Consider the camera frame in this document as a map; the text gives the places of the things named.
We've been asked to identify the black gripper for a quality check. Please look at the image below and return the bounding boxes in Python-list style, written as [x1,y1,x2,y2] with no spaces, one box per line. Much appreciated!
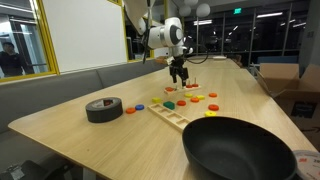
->
[168,54,190,88]

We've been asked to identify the wooden numbered peg board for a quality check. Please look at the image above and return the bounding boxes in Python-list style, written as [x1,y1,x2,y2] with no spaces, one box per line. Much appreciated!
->
[163,77,202,96]

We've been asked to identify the green wooden block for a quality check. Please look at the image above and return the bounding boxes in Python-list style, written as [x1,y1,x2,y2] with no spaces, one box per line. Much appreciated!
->
[162,101,176,111]

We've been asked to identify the wooden sorting tray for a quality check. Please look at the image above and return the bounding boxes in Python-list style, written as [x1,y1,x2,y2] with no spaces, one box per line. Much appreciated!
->
[147,103,192,134]

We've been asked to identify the small yellow framed window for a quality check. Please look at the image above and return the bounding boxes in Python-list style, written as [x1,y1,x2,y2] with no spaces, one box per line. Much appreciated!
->
[121,7,155,63]

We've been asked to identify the brown chair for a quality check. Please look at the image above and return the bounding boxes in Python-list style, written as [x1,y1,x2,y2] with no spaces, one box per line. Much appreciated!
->
[231,54,243,68]

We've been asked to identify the white globe lamp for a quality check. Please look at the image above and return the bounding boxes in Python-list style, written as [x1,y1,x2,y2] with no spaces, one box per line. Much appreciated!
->
[195,3,212,18]
[178,4,192,18]

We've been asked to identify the black tape roll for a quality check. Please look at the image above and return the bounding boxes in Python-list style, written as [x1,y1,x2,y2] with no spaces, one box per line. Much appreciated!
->
[85,96,124,124]

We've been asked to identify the black pan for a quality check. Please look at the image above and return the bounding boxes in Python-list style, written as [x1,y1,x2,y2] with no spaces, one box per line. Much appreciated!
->
[182,116,298,180]

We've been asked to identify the blue bench back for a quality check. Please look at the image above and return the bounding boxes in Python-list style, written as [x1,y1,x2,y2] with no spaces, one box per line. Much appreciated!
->
[256,55,299,65]

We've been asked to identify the open cardboard box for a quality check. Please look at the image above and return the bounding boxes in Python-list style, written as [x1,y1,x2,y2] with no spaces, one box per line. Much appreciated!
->
[254,62,320,132]

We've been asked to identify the grey upholstered bench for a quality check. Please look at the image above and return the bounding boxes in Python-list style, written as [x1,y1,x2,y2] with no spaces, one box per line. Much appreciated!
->
[0,53,185,174]

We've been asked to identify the large yellow framed window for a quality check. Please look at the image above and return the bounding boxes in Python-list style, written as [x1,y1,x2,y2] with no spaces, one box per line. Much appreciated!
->
[0,0,60,84]

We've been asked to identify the white tape roll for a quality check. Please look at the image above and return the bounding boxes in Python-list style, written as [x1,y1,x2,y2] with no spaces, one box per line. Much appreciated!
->
[293,149,320,180]

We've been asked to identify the person in dark clothes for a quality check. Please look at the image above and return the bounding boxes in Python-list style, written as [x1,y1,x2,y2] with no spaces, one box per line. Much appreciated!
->
[0,41,34,78]

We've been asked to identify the black bag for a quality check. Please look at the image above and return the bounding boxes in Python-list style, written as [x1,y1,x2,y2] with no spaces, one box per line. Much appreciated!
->
[0,159,73,180]

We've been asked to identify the black looped cable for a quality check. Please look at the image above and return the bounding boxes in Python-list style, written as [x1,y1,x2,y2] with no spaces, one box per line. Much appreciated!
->
[184,46,210,65]

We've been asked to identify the black hanging cable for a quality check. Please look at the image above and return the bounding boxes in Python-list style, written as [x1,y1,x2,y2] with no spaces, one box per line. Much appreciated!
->
[141,13,152,64]

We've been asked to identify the white wall board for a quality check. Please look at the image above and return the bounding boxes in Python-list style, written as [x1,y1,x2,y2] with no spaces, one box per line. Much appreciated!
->
[41,0,128,74]

